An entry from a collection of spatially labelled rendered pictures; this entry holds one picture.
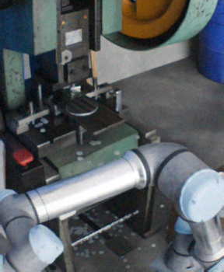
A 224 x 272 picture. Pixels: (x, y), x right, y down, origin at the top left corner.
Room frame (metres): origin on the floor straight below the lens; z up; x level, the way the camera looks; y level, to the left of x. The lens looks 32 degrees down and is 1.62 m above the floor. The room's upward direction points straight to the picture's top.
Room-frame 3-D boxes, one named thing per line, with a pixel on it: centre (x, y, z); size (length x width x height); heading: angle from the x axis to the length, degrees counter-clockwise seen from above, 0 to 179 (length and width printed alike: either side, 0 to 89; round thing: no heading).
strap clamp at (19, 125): (1.43, 0.33, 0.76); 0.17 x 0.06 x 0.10; 129
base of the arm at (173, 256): (0.91, -0.26, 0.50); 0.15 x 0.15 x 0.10
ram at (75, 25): (1.50, 0.17, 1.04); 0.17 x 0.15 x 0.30; 39
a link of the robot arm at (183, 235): (0.90, -0.27, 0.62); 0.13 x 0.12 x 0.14; 30
